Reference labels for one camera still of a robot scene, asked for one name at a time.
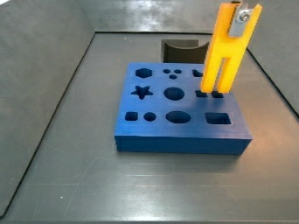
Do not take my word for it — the blue foam shape board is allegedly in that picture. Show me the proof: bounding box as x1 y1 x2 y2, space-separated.
114 62 252 155

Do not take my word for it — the yellow double-square peg object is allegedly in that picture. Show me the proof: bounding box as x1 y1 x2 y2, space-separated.
200 0 263 93

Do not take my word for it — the black curved holder stand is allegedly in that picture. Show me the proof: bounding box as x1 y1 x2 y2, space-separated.
161 39 209 64

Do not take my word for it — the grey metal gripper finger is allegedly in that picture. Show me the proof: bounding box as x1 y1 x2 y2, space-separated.
228 0 253 38

